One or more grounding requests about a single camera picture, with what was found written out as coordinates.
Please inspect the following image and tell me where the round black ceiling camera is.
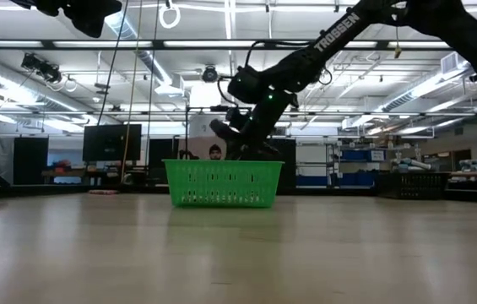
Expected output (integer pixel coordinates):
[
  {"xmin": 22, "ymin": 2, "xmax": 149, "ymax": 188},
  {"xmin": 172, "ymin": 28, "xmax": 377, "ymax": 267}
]
[{"xmin": 201, "ymin": 64, "xmax": 220, "ymax": 84}]

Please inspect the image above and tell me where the black monitor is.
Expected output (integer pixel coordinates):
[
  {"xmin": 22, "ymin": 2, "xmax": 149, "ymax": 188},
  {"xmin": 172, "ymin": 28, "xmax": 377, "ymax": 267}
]
[{"xmin": 82, "ymin": 123, "xmax": 143, "ymax": 163}]

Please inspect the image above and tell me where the black hanging cable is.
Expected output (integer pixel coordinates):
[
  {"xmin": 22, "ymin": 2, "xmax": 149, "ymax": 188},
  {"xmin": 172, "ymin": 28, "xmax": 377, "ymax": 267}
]
[{"xmin": 95, "ymin": 0, "xmax": 131, "ymax": 127}]

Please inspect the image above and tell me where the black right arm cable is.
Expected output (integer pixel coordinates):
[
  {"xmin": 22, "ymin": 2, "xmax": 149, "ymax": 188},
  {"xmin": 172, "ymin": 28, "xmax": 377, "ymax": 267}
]
[{"xmin": 216, "ymin": 39, "xmax": 313, "ymax": 106}]

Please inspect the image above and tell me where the brown panel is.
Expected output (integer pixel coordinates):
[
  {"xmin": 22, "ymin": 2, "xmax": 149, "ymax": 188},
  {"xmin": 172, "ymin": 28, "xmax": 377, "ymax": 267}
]
[{"xmin": 177, "ymin": 135, "xmax": 229, "ymax": 161}]

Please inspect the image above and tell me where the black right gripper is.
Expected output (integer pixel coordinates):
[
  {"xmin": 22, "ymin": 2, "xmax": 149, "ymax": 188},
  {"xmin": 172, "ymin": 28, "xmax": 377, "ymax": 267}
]
[{"xmin": 225, "ymin": 92, "xmax": 301, "ymax": 160}]

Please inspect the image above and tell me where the black panel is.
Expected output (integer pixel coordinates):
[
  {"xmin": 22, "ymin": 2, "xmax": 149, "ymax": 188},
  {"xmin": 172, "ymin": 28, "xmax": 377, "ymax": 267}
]
[
  {"xmin": 148, "ymin": 138, "xmax": 179, "ymax": 189},
  {"xmin": 13, "ymin": 136, "xmax": 50, "ymax": 186},
  {"xmin": 263, "ymin": 138, "xmax": 297, "ymax": 190}
]

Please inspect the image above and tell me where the black plastic basket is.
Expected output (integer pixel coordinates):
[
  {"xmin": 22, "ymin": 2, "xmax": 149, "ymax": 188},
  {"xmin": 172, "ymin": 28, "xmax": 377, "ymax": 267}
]
[{"xmin": 375, "ymin": 171, "xmax": 450, "ymax": 200}]

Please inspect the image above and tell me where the white cylinder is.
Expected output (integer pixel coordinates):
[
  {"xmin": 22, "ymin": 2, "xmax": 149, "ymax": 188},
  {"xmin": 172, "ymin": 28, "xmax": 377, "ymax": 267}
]
[{"xmin": 188, "ymin": 114, "xmax": 222, "ymax": 139}]

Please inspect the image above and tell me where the overhead rig light bar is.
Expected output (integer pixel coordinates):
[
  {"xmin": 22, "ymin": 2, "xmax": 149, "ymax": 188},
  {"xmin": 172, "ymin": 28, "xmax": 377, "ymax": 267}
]
[{"xmin": 0, "ymin": 39, "xmax": 466, "ymax": 49}]

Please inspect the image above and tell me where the yellow hanging rope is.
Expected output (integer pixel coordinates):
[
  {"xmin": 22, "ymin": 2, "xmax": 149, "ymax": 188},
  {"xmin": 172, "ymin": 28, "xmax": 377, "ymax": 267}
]
[{"xmin": 120, "ymin": 0, "xmax": 144, "ymax": 183}]

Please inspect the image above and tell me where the black ceiling device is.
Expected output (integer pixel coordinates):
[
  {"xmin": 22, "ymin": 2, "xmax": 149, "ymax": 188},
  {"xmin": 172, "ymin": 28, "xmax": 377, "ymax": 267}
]
[{"xmin": 19, "ymin": 52, "xmax": 63, "ymax": 84}]

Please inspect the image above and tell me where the green plastic basket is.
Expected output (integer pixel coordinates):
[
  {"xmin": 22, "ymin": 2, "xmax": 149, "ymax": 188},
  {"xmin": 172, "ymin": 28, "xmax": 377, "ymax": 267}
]
[{"xmin": 161, "ymin": 159, "xmax": 285, "ymax": 209}]

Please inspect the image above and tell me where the black far station frame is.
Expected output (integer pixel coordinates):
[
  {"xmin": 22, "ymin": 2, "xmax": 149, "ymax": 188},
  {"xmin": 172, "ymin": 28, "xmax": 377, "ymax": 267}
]
[{"xmin": 184, "ymin": 105, "xmax": 239, "ymax": 161}]

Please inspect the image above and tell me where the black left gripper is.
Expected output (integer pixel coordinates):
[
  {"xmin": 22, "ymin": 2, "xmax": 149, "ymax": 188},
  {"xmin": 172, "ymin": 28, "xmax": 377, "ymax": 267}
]
[{"xmin": 9, "ymin": 0, "xmax": 123, "ymax": 39}]

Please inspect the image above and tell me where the white hanging ring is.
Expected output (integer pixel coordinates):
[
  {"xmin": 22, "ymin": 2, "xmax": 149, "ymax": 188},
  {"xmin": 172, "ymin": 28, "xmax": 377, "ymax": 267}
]
[{"xmin": 158, "ymin": 2, "xmax": 182, "ymax": 30}]

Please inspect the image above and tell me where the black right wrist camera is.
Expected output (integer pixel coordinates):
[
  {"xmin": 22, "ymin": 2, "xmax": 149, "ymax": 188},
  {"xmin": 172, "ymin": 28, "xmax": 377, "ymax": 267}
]
[{"xmin": 209, "ymin": 106, "xmax": 252, "ymax": 143}]

